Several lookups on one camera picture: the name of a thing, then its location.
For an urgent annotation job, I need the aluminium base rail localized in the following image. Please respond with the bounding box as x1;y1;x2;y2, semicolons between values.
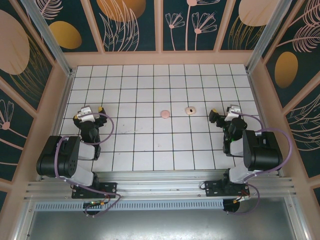
23;170;295;201

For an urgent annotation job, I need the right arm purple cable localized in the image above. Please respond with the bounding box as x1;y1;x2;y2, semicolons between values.
226;112;293;216

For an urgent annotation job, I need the grey sheet metal panel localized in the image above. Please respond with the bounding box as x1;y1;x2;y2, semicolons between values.
24;197;301;240

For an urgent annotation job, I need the slotted grey cable duct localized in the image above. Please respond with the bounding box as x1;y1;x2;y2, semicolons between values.
34;199;225;211

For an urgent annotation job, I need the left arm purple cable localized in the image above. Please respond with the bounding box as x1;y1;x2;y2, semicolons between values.
55;112;123;218

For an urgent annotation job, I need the black round cable port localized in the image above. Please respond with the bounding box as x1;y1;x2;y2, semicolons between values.
83;201;106;217
223;199;241;215

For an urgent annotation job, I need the aluminium corner post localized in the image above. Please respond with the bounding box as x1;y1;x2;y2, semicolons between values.
246;0;298;73
21;0;76;77

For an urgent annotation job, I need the aluminium side frame rail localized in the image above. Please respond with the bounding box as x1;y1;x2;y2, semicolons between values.
283;197;310;240
13;199;45;240

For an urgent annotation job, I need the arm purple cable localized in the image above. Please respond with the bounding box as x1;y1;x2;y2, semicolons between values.
226;112;293;216
55;112;123;218

